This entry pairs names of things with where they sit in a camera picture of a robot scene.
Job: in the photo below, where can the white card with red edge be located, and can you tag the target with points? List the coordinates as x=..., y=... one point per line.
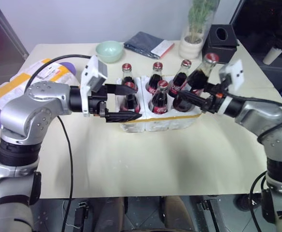
x=162, y=48

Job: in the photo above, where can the yellow snack bag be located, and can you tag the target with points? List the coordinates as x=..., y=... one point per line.
x=18, y=82

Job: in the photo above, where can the white cup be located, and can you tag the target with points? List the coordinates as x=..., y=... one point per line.
x=272, y=55

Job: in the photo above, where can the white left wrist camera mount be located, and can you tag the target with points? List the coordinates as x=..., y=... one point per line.
x=94, y=70

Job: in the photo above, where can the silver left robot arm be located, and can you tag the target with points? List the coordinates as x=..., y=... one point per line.
x=42, y=106

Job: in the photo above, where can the black bracket under table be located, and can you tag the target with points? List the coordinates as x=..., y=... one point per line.
x=81, y=215
x=207, y=215

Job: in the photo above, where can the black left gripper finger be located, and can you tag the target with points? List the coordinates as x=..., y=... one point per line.
x=120, y=90
x=121, y=116

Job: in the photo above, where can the glass cola bottle red cap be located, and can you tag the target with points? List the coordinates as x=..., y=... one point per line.
x=131, y=102
x=199, y=77
x=127, y=77
x=154, y=81
x=160, y=101
x=179, y=81

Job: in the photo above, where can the grey metal door frame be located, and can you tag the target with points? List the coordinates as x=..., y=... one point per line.
x=10, y=31

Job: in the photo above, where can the potted plant in white pot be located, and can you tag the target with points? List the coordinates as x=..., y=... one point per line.
x=190, y=46

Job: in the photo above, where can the white foam crate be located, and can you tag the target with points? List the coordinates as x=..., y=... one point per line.
x=160, y=123

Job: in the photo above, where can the brown rounded shape under table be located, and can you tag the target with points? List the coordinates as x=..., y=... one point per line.
x=112, y=215
x=178, y=215

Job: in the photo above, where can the dark blue folded cloth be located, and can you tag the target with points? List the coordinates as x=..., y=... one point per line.
x=141, y=43

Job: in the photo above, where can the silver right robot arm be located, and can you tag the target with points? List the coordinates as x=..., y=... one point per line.
x=266, y=116

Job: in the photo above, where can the black tissue box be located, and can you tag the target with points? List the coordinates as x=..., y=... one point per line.
x=218, y=48

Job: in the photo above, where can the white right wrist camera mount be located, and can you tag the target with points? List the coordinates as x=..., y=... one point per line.
x=235, y=72

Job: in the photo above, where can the black caster wheel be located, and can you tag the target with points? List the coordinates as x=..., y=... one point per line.
x=243, y=203

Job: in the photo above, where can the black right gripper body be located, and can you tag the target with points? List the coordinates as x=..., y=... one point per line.
x=214, y=104

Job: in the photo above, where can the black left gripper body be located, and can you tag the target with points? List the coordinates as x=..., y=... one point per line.
x=97, y=104

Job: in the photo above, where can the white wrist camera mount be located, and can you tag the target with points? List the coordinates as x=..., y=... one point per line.
x=235, y=72
x=94, y=70

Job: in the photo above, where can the pale green bowl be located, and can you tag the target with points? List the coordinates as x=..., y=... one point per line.
x=109, y=52

